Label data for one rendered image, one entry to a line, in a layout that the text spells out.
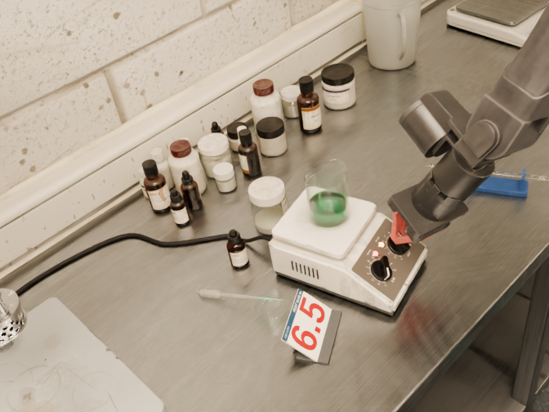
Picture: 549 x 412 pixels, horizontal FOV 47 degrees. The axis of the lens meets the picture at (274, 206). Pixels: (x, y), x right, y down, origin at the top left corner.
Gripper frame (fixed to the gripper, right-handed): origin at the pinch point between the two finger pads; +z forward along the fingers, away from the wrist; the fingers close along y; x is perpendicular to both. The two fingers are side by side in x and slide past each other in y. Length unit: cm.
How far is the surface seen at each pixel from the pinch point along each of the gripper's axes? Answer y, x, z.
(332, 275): 10.6, -0.2, 4.1
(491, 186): -23.7, -0.8, 1.3
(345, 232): 6.7, -4.2, 0.9
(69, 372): 45, -8, 21
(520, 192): -25.6, 2.7, -1.0
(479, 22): -65, -38, 9
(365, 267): 7.1, 1.5, 1.4
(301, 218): 9.2, -10.0, 4.6
